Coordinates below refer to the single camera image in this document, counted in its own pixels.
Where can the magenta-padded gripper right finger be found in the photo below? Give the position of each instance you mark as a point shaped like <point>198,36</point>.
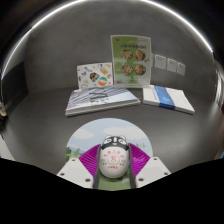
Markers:
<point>151,170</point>

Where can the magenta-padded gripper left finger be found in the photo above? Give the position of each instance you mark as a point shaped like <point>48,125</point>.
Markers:
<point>75,171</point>

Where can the white panda-print computer mouse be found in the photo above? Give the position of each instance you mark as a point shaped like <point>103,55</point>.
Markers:
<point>113,160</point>

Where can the round landscape-print mouse pad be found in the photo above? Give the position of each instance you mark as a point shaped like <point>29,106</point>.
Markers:
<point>90,131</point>

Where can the white book with blue band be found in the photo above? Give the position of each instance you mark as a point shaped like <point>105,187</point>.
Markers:
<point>178,100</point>

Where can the grey striped book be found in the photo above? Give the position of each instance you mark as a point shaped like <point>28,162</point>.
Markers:
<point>100,98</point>

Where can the white colourful sticker card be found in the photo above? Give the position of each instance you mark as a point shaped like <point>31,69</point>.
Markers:
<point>95,76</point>

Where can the green food leaflet stand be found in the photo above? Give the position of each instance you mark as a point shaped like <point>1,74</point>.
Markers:
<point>131,60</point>

